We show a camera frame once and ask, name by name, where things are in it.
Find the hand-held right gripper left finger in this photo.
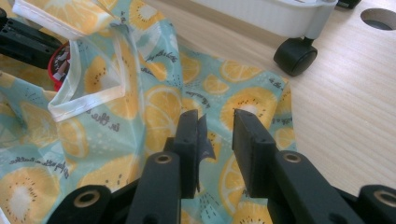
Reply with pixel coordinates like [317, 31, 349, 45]
[163, 108, 217, 200]

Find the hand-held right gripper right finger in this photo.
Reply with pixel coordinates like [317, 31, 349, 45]
[232, 108, 278, 200]

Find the red round can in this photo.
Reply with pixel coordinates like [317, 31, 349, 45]
[47, 41, 73, 92]

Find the lemon print tote bag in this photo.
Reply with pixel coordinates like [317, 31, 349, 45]
[0, 0, 298, 224]

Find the white two-tier cart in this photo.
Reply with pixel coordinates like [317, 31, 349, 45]
[191, 0, 339, 41]

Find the black caster wheel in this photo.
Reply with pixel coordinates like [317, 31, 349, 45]
[273, 36, 319, 77]

